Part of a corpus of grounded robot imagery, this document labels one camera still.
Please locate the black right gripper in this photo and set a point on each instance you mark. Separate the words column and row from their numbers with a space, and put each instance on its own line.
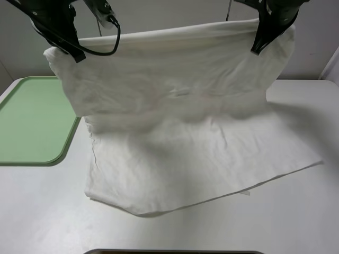
column 275, row 17

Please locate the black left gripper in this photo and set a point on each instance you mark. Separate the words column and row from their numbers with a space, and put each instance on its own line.
column 54, row 20

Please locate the white short sleeve shirt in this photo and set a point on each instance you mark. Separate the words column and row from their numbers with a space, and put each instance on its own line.
column 179, row 116

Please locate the green plastic tray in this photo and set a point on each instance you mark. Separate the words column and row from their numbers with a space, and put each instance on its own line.
column 37, row 123

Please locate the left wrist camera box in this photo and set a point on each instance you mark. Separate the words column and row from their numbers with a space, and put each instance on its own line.
column 103, row 12

